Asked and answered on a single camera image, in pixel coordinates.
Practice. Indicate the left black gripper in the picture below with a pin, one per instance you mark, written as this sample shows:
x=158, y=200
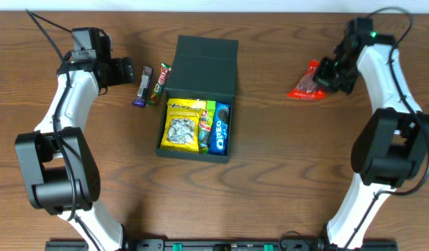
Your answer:
x=127, y=70

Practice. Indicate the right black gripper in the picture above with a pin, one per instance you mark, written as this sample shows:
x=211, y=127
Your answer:
x=326, y=74

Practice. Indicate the purple white chocolate bar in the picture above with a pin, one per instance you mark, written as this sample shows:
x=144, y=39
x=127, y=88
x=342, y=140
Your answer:
x=143, y=89

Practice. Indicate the red Hacks candy bag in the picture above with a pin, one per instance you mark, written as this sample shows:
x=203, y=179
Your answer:
x=307, y=89

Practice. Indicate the red green candy bar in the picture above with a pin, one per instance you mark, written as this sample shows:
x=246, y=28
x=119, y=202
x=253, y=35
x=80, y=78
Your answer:
x=158, y=89

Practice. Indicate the yellow Hacks candy bag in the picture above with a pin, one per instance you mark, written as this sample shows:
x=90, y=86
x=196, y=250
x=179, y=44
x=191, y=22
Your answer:
x=181, y=125

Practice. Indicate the Haribo gummy bag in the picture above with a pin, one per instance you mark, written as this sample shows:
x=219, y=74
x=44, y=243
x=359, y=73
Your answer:
x=204, y=126

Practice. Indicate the blue Oreo cookie pack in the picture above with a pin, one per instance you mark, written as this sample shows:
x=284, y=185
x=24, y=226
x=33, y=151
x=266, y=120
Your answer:
x=220, y=130

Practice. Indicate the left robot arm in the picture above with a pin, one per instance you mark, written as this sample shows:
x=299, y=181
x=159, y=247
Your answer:
x=59, y=172

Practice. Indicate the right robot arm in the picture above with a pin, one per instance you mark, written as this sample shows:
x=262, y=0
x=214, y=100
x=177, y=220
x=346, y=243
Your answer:
x=393, y=144

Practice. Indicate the dark green open box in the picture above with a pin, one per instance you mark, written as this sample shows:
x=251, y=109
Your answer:
x=205, y=69

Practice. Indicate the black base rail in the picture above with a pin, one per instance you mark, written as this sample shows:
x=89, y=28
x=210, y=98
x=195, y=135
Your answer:
x=290, y=244

